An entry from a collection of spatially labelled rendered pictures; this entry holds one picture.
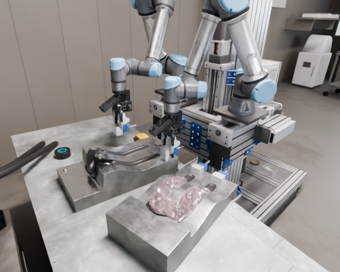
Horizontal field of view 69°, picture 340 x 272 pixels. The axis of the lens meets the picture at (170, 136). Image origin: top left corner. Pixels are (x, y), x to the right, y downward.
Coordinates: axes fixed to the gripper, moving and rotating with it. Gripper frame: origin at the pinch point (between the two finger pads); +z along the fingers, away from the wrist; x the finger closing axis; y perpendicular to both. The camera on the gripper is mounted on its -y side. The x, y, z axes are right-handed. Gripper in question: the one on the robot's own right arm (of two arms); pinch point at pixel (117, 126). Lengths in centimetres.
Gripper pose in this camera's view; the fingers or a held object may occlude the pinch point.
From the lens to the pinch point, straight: 137.6
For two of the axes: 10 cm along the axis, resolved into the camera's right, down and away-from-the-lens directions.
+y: 8.1, -2.4, 5.3
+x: -5.8, -3.8, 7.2
